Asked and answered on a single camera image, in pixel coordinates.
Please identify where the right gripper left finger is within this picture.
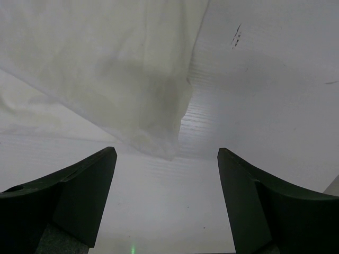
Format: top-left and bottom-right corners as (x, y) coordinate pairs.
(1, 147), (117, 253)

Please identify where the white tank top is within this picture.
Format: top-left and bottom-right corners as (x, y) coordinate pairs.
(1, 1), (208, 160)

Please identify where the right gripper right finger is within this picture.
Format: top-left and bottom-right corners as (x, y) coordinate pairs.
(218, 148), (338, 253)

